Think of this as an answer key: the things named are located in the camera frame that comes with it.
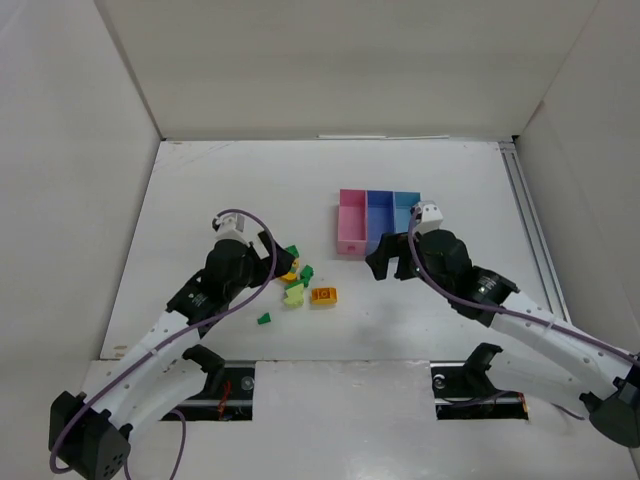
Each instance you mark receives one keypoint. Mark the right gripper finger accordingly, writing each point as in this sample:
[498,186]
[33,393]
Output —
[406,268]
[378,259]

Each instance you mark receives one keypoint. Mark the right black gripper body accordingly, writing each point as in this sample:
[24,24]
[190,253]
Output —
[400,256]

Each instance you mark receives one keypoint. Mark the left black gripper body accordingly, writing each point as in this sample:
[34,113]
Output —
[265,258]

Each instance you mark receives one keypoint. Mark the dark green sloped lego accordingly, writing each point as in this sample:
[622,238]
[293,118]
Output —
[292,249]

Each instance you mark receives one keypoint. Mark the orange rounded lego brick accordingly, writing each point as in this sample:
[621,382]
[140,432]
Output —
[292,274]

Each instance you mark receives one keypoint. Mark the dark green lego brick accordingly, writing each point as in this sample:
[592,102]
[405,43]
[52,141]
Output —
[307,272]

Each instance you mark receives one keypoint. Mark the long dark green lego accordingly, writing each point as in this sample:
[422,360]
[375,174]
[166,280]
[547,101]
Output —
[296,284]

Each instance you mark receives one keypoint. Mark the light green large lego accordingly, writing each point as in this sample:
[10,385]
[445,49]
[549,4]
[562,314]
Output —
[294,298]

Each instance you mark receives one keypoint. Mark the orange square lego brick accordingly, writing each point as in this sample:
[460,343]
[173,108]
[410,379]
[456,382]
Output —
[324,296]

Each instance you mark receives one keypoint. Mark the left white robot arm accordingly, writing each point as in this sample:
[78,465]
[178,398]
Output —
[92,433]

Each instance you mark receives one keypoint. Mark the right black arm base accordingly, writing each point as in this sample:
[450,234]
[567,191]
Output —
[462,390]

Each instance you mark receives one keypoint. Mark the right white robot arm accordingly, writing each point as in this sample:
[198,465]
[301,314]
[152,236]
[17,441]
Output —
[580,372]

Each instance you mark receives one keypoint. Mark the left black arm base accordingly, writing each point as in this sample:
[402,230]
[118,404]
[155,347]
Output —
[225,394]

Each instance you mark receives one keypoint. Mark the purple-blue container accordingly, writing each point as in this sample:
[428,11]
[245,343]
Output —
[380,217]

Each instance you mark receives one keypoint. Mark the pink container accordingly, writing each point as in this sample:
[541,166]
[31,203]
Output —
[352,222]

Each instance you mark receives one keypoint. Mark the small green wedge lego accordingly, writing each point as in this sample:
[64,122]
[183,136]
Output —
[264,319]

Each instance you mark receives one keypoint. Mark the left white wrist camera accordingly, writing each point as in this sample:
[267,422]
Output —
[229,227]

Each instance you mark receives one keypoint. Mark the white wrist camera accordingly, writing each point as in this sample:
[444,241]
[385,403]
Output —
[426,216]
[229,227]

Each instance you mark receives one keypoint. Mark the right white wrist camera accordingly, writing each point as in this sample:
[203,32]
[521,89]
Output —
[426,216]

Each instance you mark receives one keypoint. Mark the aluminium rail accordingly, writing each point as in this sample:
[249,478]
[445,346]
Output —
[533,231]

